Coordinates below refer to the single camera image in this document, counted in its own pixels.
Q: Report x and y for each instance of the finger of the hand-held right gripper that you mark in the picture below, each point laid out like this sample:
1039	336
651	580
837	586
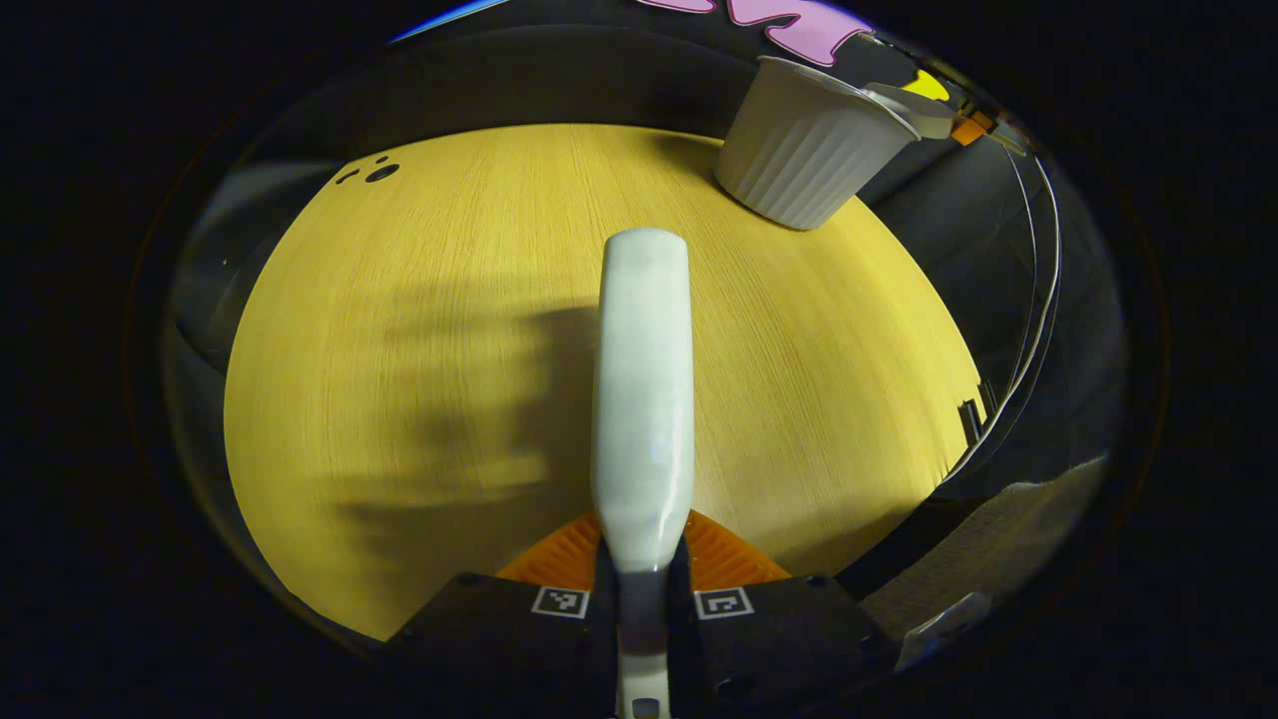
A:
973	128

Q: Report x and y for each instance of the white patterned object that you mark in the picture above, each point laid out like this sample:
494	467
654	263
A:
944	629

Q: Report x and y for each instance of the grey dustpan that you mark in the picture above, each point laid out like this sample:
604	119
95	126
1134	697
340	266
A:
914	108

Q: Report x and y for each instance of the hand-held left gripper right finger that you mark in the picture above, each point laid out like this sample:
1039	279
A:
789	649

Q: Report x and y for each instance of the white ribbed garbage bin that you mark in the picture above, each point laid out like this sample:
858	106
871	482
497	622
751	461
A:
809	150

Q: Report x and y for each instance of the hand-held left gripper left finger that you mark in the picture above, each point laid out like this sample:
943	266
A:
499	649

